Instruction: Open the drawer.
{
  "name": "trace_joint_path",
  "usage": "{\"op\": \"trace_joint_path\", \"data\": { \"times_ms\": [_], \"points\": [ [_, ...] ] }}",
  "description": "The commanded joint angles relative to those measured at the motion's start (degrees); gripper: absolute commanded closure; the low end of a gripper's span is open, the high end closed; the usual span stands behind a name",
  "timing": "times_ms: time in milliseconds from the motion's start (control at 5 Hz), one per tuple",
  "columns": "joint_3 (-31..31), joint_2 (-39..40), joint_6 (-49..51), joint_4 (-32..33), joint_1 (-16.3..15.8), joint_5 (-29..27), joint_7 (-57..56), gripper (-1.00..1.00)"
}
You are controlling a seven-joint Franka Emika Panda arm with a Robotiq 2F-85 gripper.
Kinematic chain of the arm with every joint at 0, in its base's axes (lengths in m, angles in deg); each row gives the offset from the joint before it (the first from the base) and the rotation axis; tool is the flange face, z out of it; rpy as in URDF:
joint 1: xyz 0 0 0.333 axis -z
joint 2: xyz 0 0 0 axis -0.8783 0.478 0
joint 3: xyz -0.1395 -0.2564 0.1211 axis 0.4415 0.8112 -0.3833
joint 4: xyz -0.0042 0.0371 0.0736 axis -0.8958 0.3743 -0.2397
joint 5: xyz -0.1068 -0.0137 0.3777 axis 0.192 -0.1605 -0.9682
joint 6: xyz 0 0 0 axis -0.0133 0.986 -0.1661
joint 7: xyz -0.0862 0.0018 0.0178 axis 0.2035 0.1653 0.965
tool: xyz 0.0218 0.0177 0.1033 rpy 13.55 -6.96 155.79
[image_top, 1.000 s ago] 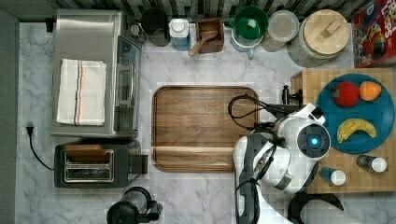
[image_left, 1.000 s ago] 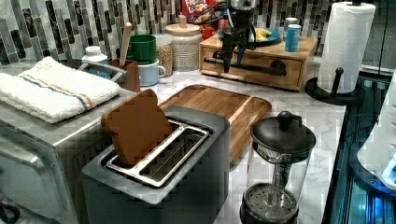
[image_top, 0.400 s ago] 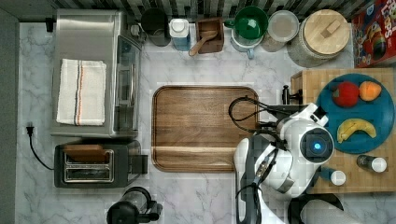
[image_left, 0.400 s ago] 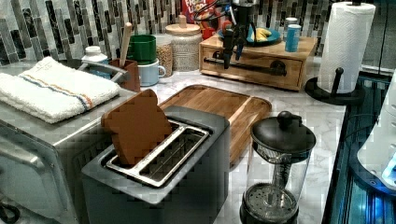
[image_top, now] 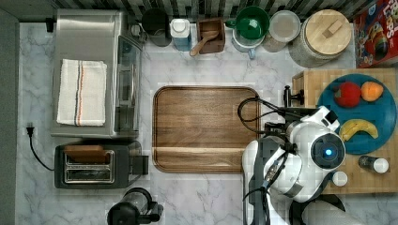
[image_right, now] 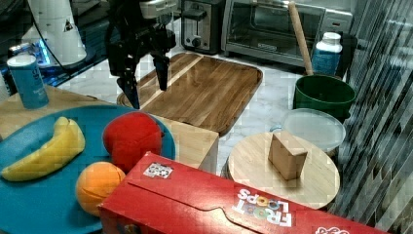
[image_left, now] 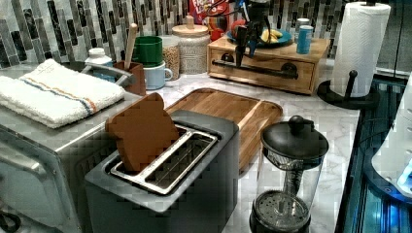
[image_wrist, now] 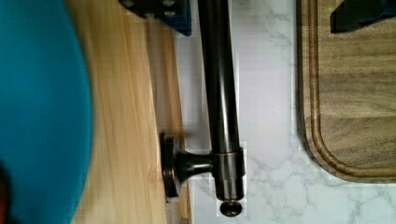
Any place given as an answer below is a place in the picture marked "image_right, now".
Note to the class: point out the yellow plush banana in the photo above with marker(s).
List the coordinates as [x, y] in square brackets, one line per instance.
[67, 142]

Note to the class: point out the black two-slot toaster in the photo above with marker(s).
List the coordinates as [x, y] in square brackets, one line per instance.
[201, 25]

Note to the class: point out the red plush apple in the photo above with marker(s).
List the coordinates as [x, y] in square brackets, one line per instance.
[128, 137]

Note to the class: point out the wooden rolling pin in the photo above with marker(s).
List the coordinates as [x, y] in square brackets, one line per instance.
[300, 37]

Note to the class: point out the green mug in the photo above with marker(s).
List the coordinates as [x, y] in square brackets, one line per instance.
[324, 93]

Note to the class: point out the red Froot Loops box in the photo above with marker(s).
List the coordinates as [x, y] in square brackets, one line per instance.
[160, 196]

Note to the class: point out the jar with wooden lid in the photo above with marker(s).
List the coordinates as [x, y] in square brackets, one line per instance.
[286, 166]

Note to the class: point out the blue salt shaker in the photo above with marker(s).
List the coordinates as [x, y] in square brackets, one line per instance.
[28, 81]

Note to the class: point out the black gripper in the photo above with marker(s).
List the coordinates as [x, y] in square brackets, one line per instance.
[138, 28]

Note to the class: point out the orange plush fruit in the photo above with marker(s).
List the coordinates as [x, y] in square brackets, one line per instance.
[95, 183]

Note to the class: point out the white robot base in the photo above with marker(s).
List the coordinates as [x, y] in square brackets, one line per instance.
[54, 33]

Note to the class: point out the blue white supplement bottle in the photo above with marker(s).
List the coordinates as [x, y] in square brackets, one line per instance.
[327, 53]

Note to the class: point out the silver toaster oven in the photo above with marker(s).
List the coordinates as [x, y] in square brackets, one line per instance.
[263, 28]

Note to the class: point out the wooden serving tray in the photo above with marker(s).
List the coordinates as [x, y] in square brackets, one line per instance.
[205, 92]

